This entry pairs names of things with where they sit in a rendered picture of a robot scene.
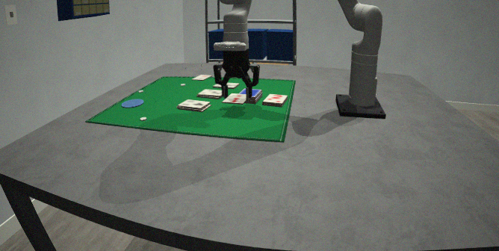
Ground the blue round disc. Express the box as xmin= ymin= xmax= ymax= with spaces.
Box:
xmin=121 ymin=99 xmax=144 ymax=108

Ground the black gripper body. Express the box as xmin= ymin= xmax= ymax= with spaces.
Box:
xmin=222 ymin=49 xmax=250 ymax=78

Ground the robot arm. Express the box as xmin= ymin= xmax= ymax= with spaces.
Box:
xmin=214 ymin=0 xmax=382 ymax=107

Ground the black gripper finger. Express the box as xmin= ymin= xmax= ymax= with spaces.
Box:
xmin=213 ymin=63 xmax=232 ymax=99
xmin=237 ymin=65 xmax=260 ymax=100

